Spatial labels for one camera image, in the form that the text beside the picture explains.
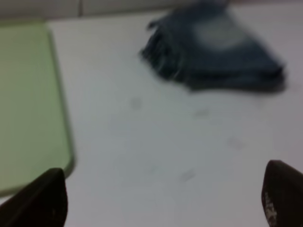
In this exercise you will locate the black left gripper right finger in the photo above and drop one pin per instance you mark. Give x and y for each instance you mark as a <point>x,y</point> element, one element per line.
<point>282,195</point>

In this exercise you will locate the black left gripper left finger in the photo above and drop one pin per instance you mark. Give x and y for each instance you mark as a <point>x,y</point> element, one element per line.
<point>42,203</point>

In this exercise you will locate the children's blue denim shorts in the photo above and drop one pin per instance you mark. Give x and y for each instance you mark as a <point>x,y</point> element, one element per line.
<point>201,46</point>

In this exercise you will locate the light green plastic tray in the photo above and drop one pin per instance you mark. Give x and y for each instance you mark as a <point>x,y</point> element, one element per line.
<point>35,133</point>

